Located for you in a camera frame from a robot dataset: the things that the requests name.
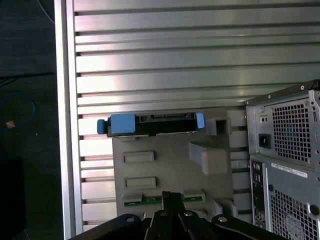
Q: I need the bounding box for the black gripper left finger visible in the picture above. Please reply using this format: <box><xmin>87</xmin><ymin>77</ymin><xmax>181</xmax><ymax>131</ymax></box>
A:
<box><xmin>67</xmin><ymin>190</ymin><xmax>176</xmax><ymax>240</ymax></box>

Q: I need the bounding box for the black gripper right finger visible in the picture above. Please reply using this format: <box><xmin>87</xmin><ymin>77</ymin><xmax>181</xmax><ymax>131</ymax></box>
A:
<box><xmin>172</xmin><ymin>191</ymin><xmax>288</xmax><ymax>240</ymax></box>

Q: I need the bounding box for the hard disk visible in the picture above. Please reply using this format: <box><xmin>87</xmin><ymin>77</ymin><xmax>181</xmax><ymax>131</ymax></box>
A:
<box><xmin>96</xmin><ymin>112</ymin><xmax>205</xmax><ymax>138</ymax></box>

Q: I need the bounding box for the green RAM stick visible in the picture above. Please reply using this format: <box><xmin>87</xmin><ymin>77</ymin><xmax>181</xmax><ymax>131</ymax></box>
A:
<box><xmin>123</xmin><ymin>197</ymin><xmax>205</xmax><ymax>208</ymax></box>

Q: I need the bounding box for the grey parts rack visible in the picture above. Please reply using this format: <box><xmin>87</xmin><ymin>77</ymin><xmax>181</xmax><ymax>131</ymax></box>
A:
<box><xmin>111</xmin><ymin>107</ymin><xmax>238</xmax><ymax>226</ymax></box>

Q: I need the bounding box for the black PC case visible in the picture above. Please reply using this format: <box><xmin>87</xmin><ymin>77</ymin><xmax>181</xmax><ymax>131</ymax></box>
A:
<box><xmin>243</xmin><ymin>79</ymin><xmax>320</xmax><ymax>240</ymax></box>

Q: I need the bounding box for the grey power supply unit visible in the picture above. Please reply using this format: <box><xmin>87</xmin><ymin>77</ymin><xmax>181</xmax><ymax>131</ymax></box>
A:
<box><xmin>254</xmin><ymin>91</ymin><xmax>320</xmax><ymax>166</ymax></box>

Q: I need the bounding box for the blue floor cable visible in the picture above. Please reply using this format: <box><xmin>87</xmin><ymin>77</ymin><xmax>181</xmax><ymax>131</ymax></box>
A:
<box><xmin>0</xmin><ymin>93</ymin><xmax>36</xmax><ymax>133</ymax></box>

